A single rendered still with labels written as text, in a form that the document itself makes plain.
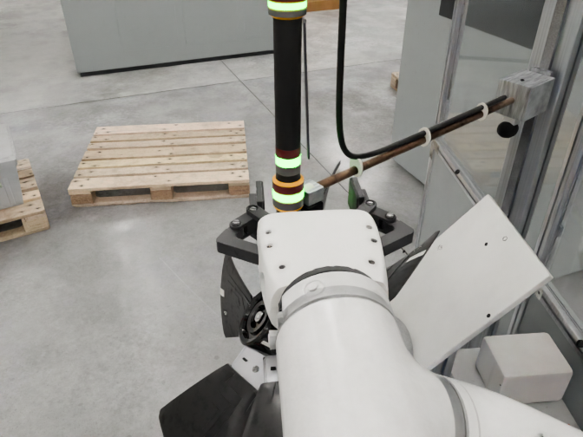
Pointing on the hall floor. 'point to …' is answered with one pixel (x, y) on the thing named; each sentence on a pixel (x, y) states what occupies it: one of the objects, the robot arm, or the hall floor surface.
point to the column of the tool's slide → (539, 153)
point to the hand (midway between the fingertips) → (307, 196)
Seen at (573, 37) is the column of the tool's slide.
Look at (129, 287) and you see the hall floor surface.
